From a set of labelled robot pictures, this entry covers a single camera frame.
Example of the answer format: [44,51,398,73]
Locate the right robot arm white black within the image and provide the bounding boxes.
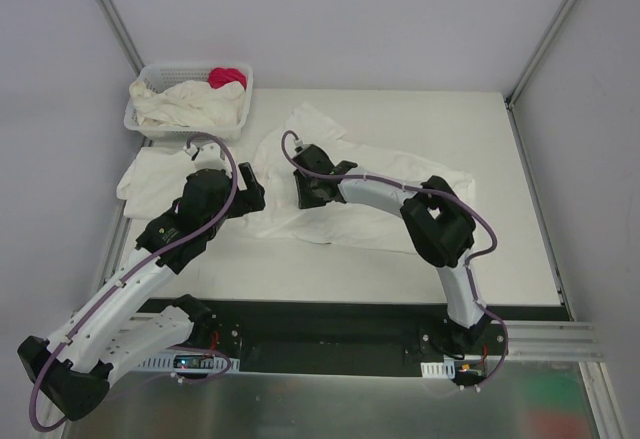
[291,142,490,354]

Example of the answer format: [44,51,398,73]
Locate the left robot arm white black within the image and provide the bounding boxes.
[17,163,265,421]

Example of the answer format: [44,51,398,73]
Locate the folded white t shirt stack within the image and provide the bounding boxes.
[116,147,196,220]

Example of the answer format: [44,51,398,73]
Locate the cream clothes in basket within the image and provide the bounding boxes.
[129,80,246,128]

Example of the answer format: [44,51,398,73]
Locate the red garment in basket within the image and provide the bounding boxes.
[207,67,248,90]

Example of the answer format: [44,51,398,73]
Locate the white plastic laundry basket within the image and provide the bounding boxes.
[124,61,254,141]

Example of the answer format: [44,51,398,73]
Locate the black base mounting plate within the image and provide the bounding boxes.
[134,296,509,376]

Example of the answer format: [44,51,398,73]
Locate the left white cable duct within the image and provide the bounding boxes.
[134,351,240,374]

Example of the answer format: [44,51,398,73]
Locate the white cable duct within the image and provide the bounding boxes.
[134,351,240,374]
[420,361,456,380]

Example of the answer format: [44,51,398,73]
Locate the left aluminium frame post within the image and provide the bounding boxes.
[96,0,145,74]

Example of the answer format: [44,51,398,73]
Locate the aluminium frame post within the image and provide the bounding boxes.
[504,0,604,110]
[96,0,145,74]

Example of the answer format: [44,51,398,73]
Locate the right white cable duct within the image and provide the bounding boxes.
[420,361,456,380]

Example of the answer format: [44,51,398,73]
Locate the aluminium rail front right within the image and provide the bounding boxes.
[506,321,604,362]

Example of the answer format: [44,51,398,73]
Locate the right aluminium frame post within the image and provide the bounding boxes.
[504,0,604,110]

